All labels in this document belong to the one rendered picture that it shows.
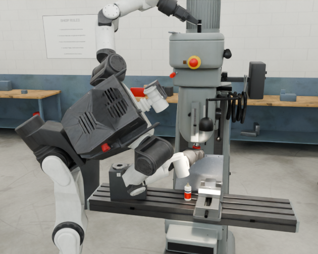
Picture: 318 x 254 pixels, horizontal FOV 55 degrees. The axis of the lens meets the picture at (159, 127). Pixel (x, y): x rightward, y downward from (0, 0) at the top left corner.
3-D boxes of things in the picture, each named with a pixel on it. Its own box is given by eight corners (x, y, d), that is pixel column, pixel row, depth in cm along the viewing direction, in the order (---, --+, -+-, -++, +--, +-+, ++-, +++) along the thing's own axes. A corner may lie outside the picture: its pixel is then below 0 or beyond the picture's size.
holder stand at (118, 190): (146, 199, 185) (145, 169, 180) (110, 199, 186) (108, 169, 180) (147, 190, 197) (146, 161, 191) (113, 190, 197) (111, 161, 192)
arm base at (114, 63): (107, 78, 123) (130, 81, 131) (102, 50, 126) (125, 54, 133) (90, 92, 134) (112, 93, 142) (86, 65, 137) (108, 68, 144)
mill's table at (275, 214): (300, 233, 164) (301, 220, 162) (86, 210, 189) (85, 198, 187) (291, 210, 185) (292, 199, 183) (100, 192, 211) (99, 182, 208)
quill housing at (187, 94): (214, 145, 163) (216, 86, 154) (176, 143, 167) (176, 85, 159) (215, 135, 181) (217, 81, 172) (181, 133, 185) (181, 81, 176)
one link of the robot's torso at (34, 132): (8, 133, 122) (45, 109, 120) (19, 124, 134) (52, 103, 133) (52, 185, 129) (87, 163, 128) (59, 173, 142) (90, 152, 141)
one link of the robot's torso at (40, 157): (30, 160, 125) (54, 144, 124) (39, 148, 138) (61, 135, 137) (50, 183, 129) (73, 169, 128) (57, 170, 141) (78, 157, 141)
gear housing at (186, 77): (220, 87, 151) (221, 67, 148) (172, 86, 156) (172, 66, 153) (221, 79, 182) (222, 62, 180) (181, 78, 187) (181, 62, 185)
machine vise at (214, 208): (220, 221, 162) (221, 203, 159) (192, 217, 165) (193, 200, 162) (223, 191, 194) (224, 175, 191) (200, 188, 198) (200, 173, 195)
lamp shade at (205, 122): (201, 131, 147) (201, 119, 145) (197, 128, 154) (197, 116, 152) (215, 131, 148) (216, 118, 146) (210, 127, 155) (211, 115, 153)
